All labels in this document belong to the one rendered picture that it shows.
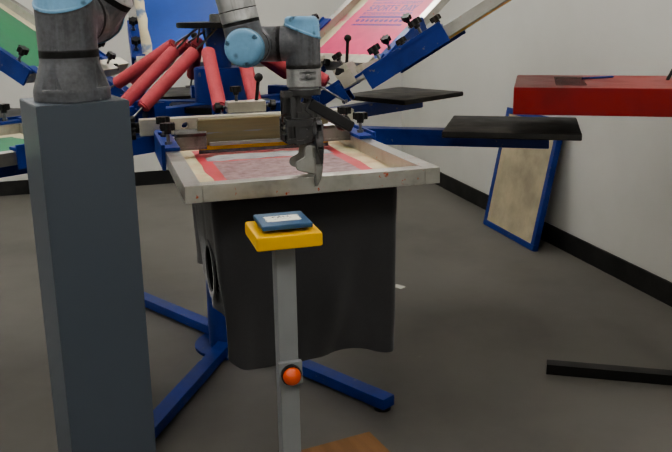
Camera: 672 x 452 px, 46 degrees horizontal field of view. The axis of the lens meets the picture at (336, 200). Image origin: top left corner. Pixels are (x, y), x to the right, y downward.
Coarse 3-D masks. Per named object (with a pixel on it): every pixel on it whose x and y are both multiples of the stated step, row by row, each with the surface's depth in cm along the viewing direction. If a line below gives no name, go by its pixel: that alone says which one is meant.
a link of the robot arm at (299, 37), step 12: (288, 24) 168; (300, 24) 167; (312, 24) 168; (288, 36) 168; (300, 36) 168; (312, 36) 168; (288, 48) 168; (300, 48) 168; (312, 48) 169; (288, 60) 170; (300, 60) 169; (312, 60) 169
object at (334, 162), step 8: (336, 152) 229; (280, 160) 218; (288, 160) 218; (328, 160) 216; (336, 160) 216; (344, 160) 216; (352, 160) 216; (288, 168) 206; (328, 168) 205; (336, 168) 205; (344, 168) 204; (352, 168) 204; (360, 168) 204; (368, 168) 204
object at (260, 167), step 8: (192, 152) 235; (224, 152) 234; (232, 152) 233; (240, 152) 233; (248, 152) 233; (256, 152) 232; (200, 160) 221; (232, 160) 220; (240, 160) 219; (248, 160) 219; (256, 160) 219; (264, 160) 219; (272, 160) 218; (208, 168) 209; (216, 168) 208; (224, 168) 208; (232, 168) 208; (240, 168) 208; (248, 168) 207; (256, 168) 207; (264, 168) 207; (272, 168) 207; (280, 168) 206; (216, 176) 198; (224, 176) 197; (232, 176) 197; (240, 176) 197; (248, 176) 197; (256, 176) 196; (264, 176) 196; (272, 176) 196
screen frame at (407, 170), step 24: (360, 144) 229; (384, 144) 219; (168, 168) 209; (384, 168) 184; (408, 168) 184; (432, 168) 184; (192, 192) 170; (216, 192) 171; (240, 192) 172; (264, 192) 174; (288, 192) 175; (312, 192) 177
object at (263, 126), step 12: (204, 120) 226; (216, 120) 227; (228, 120) 228; (240, 120) 228; (252, 120) 229; (264, 120) 230; (276, 120) 231; (324, 120) 235; (216, 132) 227; (228, 132) 228; (240, 132) 229; (252, 132) 230; (264, 132) 231; (276, 132) 232
